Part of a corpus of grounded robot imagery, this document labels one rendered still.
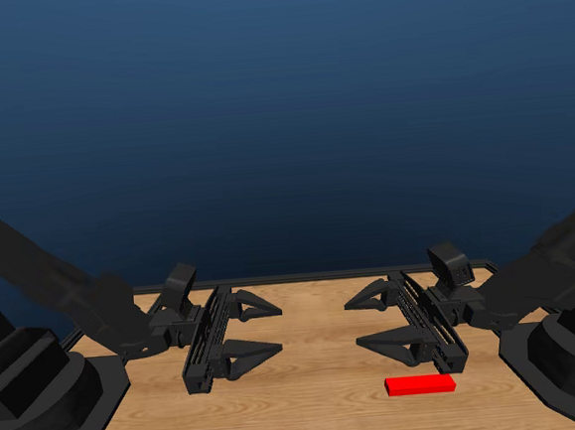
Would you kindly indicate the thin red peg bar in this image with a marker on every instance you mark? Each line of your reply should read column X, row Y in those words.
column 420, row 385

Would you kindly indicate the black table frame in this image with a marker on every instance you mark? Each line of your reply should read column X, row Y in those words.
column 322, row 275

